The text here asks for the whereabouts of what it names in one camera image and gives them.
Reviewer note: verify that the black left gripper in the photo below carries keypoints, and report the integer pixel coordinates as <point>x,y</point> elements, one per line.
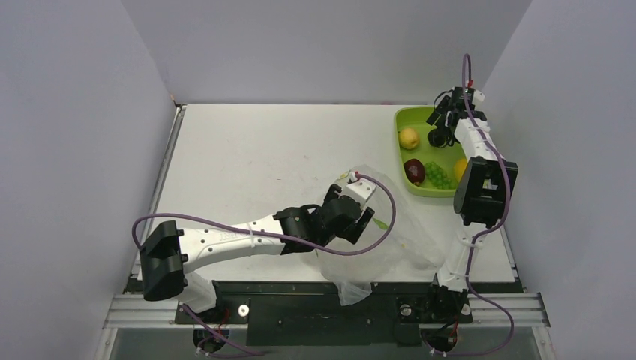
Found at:
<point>358,224</point>

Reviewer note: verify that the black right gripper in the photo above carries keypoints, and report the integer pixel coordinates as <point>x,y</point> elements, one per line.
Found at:
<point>445,113</point>

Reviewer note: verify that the dark brown fake fruit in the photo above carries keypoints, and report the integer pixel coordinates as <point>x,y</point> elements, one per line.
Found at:
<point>439,137</point>

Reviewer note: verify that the yellow fake fruit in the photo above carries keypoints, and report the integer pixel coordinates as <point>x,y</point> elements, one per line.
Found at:
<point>459,168</point>
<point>408,138</point>

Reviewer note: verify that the clear plastic bag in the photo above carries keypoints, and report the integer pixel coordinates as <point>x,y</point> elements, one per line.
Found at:
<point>407,244</point>

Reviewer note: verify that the red fake fruit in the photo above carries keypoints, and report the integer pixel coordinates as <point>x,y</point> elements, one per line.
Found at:
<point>415,172</point>

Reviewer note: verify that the green fake grapes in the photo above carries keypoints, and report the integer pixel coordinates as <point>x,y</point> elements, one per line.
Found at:
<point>438,177</point>

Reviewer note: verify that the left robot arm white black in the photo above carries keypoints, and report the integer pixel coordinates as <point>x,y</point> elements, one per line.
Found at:
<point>170,257</point>

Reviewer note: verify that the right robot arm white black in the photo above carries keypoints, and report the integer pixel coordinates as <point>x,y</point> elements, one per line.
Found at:
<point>482,196</point>

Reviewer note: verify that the green plastic tray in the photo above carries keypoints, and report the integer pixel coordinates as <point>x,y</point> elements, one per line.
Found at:
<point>445,158</point>

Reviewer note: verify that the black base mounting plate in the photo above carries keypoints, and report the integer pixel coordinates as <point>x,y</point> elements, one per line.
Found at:
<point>310,313</point>

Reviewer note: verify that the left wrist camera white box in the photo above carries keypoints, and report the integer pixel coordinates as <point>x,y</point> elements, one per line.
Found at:
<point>357,188</point>

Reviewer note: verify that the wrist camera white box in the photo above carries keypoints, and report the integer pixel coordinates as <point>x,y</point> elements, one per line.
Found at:
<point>357,188</point>
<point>477,96</point>

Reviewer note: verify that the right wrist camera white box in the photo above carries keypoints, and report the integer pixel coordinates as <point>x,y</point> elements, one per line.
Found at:
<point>477,96</point>

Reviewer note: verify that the aluminium table rail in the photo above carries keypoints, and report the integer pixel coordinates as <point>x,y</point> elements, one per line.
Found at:
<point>159,184</point>

